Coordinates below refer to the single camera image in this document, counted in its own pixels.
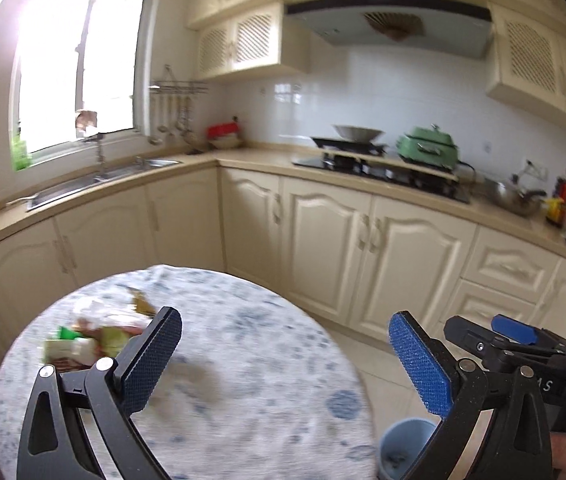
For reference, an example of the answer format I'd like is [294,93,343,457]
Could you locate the gold snack wrapper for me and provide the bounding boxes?
[123,287,158,317]

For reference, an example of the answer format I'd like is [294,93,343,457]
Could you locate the green dish soap bottle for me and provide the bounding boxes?
[10,132,33,171]

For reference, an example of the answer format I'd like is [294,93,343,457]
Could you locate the snack packet pile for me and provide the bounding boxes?
[70,297,136,328]

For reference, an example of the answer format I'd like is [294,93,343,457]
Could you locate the white and green packet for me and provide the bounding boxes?
[43,337,96,363]

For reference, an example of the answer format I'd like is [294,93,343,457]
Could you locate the cream lattice door cabinet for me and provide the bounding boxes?
[485,2,566,138]
[194,1,310,81]

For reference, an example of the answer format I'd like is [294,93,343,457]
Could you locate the hanging utensil rack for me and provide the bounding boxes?
[149,65,210,146]

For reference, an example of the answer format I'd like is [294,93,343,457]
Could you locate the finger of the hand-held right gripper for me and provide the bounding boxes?
[444,316,514,373]
[492,314,566,357]

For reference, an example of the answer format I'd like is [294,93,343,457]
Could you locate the grey range hood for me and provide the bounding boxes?
[284,0,494,59]

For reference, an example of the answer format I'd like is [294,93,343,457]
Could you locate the yellow snack packet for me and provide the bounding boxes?
[96,326,136,358]

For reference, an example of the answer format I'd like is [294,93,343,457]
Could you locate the steel pan with handle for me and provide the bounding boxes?
[483,177,548,217]

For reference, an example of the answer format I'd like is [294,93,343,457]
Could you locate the kitchen window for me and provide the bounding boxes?
[10,0,151,156]

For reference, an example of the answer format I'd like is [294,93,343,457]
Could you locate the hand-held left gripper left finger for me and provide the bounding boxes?
[16,305,183,480]

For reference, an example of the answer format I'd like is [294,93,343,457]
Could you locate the blue plastic bucket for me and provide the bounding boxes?
[378,417,438,480]

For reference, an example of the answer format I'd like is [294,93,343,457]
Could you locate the red plastic container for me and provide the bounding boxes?
[207,122,240,142]

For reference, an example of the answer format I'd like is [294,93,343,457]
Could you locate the green electric pot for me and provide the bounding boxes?
[395,124,461,167]

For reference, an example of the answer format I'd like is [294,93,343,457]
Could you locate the cream lower kitchen cabinets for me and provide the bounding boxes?
[0,165,566,356]

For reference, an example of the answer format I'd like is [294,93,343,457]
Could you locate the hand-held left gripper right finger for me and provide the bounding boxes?
[387,311,554,480]

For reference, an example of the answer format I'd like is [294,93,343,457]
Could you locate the black gas stove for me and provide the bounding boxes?
[292,135,472,206]

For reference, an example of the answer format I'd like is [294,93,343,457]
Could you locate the steel kitchen sink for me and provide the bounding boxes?
[26,157,183,211]

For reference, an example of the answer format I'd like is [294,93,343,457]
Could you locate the round table with patterned cloth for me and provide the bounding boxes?
[0,264,376,480]

